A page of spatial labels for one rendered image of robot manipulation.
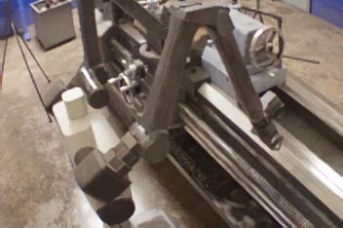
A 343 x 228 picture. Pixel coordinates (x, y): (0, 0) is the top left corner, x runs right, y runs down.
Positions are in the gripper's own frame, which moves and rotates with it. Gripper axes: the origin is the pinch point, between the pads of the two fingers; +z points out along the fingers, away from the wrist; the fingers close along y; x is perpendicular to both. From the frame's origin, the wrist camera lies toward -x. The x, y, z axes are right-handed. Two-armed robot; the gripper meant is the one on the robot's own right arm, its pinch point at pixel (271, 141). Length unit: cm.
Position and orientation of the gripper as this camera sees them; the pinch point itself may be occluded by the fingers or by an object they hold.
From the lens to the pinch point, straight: 138.3
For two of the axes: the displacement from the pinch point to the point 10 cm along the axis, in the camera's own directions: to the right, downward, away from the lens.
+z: 5.0, 5.5, 6.7
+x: -7.2, 6.9, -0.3
